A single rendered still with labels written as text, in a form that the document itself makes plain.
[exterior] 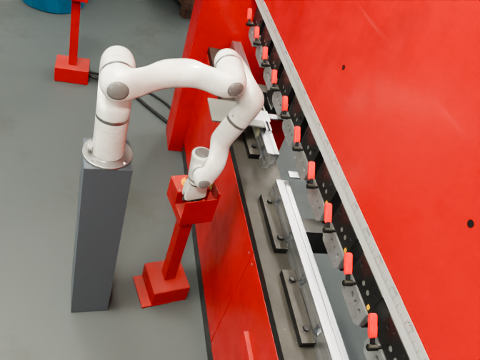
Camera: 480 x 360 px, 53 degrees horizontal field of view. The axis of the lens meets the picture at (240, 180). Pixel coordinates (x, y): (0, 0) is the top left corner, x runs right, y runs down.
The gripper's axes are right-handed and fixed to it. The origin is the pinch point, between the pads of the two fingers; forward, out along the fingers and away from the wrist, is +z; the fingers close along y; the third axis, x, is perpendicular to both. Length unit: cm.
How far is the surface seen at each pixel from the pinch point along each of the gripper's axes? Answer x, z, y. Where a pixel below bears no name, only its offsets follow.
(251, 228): 27.5, -11.8, -15.1
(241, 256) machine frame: 29.2, 5.2, -13.2
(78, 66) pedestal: -208, 61, 16
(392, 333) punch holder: 100, -56, -13
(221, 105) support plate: -39, -24, -25
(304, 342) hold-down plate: 80, -16, -11
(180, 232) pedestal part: -2.1, 22.0, 2.4
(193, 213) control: 4.9, 0.2, 1.2
